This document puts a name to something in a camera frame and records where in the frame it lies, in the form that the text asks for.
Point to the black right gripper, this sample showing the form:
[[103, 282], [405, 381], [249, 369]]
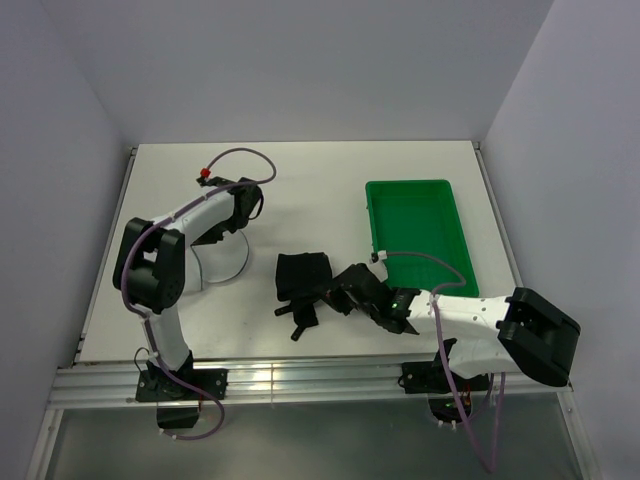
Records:
[[335, 298]]

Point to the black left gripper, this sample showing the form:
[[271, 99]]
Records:
[[214, 237]]

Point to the black bra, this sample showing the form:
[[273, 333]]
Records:
[[302, 280]]

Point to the white mesh laundry bag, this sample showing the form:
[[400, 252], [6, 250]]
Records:
[[217, 263]]

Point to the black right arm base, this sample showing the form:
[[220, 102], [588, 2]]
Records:
[[428, 377]]

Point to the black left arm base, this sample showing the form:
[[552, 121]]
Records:
[[180, 394]]

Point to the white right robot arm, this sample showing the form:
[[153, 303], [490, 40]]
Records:
[[521, 332]]

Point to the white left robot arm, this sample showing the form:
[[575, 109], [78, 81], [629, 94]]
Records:
[[200, 244]]

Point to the green plastic tray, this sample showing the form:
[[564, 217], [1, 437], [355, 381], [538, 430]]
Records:
[[420, 216]]

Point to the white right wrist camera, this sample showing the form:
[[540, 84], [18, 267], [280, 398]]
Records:
[[378, 256]]

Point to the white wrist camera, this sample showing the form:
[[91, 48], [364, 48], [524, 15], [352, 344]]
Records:
[[378, 256], [206, 179]]

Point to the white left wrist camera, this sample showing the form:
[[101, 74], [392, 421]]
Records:
[[206, 179]]

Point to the aluminium front rail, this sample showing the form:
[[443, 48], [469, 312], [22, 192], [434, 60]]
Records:
[[361, 378]]

